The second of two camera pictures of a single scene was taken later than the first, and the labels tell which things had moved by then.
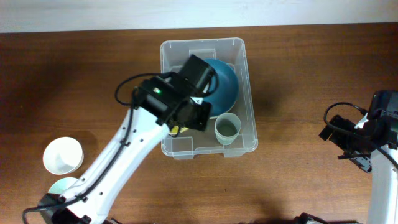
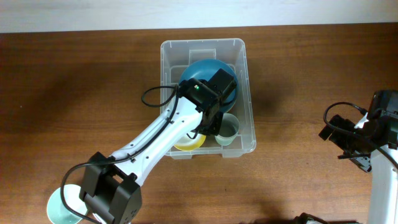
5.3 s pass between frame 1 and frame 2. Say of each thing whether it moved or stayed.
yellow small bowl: moved
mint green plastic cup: stayed
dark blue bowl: stayed
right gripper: stayed
